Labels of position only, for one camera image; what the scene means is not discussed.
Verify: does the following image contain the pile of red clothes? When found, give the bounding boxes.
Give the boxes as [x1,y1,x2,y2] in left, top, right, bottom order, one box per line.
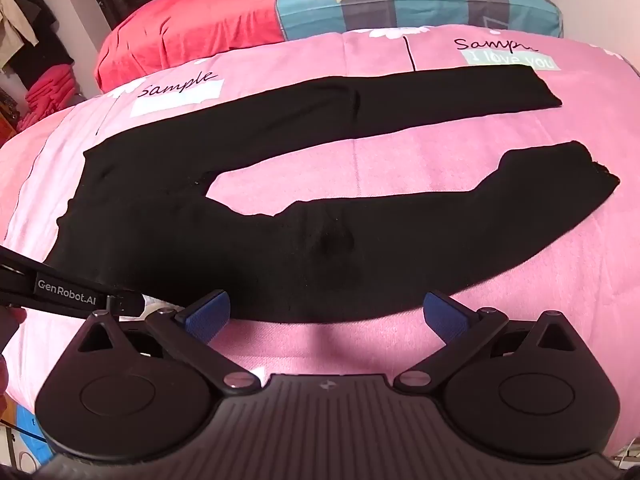
[19,67,83,131]

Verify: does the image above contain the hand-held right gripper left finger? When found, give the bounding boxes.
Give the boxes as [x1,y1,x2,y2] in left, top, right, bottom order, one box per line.
[70,290,262,395]

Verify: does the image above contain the hanging dark clothes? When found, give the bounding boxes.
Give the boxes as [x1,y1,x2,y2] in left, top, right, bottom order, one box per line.
[0,0,71,88]

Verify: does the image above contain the person's left hand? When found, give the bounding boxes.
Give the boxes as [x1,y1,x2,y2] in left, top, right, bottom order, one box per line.
[0,306,27,333]

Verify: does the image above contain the teal grey striped pillow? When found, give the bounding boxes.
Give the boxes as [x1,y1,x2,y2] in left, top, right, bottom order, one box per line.
[275,0,565,41]

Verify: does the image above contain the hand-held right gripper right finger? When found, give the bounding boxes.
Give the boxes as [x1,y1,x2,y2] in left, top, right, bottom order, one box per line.
[394,291,577,395]

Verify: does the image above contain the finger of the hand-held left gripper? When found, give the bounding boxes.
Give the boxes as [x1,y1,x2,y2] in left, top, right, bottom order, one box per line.
[106,294,147,319]

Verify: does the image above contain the pink printed blanket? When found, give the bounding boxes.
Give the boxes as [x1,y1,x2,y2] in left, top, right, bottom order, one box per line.
[0,24,640,461]

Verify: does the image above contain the blue object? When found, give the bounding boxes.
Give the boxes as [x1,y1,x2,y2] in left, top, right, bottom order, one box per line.
[14,402,48,463]

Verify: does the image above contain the black pants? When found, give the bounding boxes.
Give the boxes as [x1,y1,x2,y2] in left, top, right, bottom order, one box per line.
[46,64,622,325]

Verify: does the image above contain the red pillow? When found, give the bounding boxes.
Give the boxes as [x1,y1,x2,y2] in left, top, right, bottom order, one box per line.
[95,0,321,93]

